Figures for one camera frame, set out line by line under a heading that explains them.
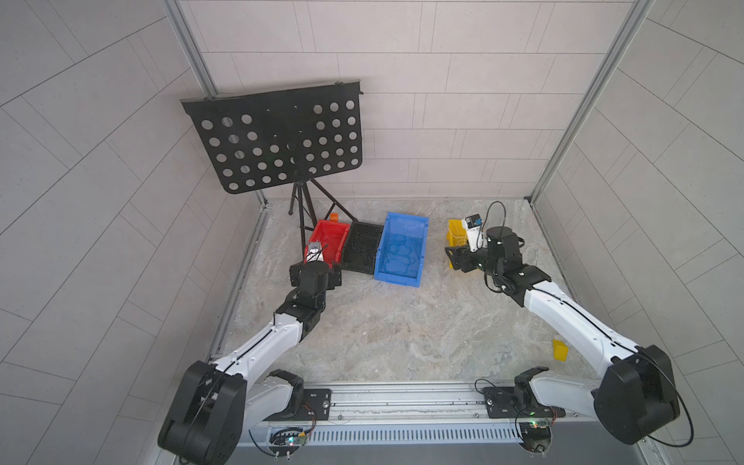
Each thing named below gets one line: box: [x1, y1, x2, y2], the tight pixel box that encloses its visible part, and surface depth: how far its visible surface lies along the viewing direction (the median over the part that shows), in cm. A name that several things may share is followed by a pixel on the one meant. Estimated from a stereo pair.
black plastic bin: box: [341, 220, 384, 276], surface depth 101 cm
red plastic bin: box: [304, 219, 351, 269], surface depth 102 cm
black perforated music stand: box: [181, 80, 364, 257], surface depth 74 cm
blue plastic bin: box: [373, 212, 431, 288], surface depth 102 cm
